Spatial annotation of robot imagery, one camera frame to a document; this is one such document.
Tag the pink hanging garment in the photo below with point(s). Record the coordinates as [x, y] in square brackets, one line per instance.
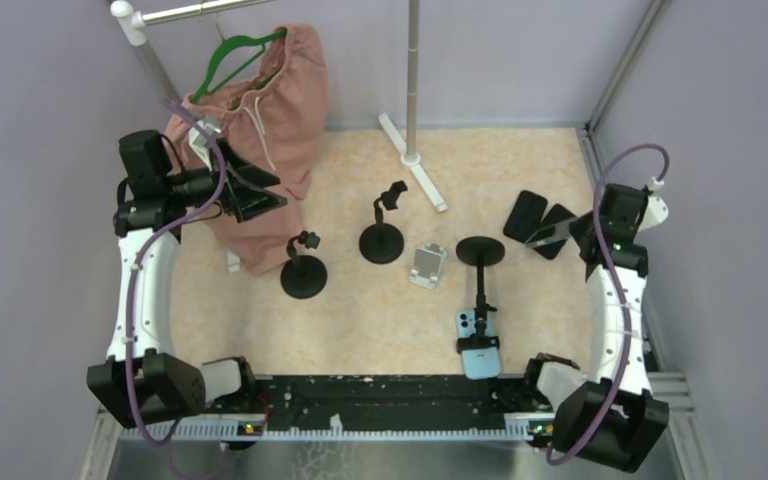
[274, 120]

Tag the black smartphone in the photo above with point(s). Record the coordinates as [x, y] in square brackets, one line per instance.
[526, 216]
[557, 213]

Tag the black phone stand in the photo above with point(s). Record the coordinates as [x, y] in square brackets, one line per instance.
[382, 243]
[480, 252]
[303, 276]

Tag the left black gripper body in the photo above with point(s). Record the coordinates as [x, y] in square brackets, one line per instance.
[229, 188]

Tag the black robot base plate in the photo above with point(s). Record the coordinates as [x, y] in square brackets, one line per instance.
[393, 407]

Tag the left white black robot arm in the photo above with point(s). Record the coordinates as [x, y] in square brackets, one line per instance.
[141, 381]

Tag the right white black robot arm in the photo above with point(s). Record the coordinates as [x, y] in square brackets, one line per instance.
[608, 415]

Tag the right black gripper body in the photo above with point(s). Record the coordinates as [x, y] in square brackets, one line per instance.
[582, 235]

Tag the wrist white camera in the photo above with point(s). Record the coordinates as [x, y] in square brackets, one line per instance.
[656, 210]
[208, 127]

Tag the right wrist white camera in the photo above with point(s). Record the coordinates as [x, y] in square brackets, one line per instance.
[656, 210]

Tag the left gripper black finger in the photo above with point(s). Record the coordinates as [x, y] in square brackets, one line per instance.
[245, 171]
[250, 203]

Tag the metal clothes rack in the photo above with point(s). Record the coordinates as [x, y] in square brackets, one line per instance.
[133, 24]

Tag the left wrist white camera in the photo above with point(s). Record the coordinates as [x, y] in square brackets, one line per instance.
[208, 127]

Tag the blue-cased smartphone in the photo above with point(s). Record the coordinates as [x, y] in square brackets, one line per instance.
[480, 356]

